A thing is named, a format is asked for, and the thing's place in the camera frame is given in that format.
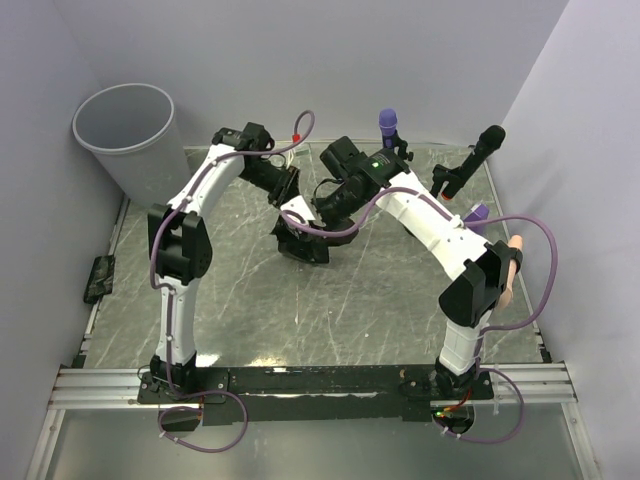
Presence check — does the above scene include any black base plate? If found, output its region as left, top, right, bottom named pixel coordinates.
left=137, top=364, right=494, bottom=429

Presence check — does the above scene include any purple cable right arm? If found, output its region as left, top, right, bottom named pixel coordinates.
left=279, top=187, right=559, bottom=445

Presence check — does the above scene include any black microphone on stand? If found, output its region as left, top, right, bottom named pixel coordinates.
left=430, top=125, right=506, bottom=200

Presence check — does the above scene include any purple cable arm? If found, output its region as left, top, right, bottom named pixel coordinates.
left=148, top=109, right=316, bottom=455
left=279, top=187, right=559, bottom=445

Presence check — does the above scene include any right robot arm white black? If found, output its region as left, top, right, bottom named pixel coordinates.
left=312, top=136, right=522, bottom=399

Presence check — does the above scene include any black trash bag roll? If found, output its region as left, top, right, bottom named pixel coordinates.
left=271, top=218, right=359, bottom=265

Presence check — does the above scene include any grey plastic trash bin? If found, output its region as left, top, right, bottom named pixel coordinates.
left=72, top=83, right=191, bottom=207

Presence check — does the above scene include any beige microphone on stand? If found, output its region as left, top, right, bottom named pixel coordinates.
left=495, top=235, right=523, bottom=310

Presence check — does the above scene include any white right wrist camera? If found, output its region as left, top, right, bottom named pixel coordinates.
left=280, top=195, right=316, bottom=226

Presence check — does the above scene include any purple box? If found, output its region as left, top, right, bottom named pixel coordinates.
left=464, top=203, right=490, bottom=235

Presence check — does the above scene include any aluminium rail frame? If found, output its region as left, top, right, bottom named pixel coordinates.
left=24, top=363, right=601, bottom=480

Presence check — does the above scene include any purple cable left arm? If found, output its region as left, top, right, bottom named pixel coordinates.
left=148, top=109, right=316, bottom=455

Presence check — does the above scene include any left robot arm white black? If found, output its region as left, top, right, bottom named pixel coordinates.
left=147, top=122, right=299, bottom=402

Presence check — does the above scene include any purple microphone on stand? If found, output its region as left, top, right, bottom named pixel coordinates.
left=378, top=108, right=414, bottom=162

